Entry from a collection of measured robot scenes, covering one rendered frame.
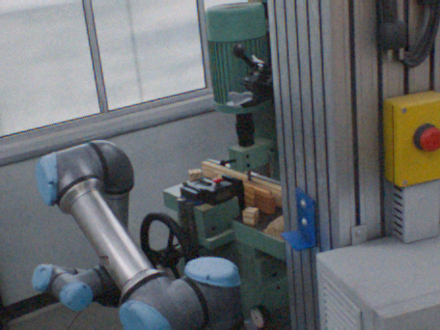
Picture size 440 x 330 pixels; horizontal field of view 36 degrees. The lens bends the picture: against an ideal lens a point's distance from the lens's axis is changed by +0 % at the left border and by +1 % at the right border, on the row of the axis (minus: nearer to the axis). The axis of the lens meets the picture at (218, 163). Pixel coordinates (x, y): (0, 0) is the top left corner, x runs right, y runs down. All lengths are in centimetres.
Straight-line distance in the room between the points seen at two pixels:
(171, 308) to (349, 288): 49
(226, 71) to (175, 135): 161
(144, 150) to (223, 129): 49
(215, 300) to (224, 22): 86
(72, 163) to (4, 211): 177
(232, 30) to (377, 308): 118
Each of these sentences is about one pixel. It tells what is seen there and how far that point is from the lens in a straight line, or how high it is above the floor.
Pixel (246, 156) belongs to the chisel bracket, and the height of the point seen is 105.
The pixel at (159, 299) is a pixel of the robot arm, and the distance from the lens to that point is 142.
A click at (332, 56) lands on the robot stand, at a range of 103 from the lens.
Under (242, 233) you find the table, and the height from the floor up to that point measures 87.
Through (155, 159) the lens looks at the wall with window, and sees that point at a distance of 358.
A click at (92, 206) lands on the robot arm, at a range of 155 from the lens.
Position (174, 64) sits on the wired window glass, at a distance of 362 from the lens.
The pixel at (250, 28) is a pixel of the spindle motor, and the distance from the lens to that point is 200.
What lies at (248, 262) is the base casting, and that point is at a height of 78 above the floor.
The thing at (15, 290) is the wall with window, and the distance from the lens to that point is 351.
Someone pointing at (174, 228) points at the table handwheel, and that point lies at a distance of 197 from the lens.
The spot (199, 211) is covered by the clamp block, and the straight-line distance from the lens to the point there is 200.
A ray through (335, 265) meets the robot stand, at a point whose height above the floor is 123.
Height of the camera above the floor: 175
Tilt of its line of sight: 20 degrees down
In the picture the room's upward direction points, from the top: 6 degrees counter-clockwise
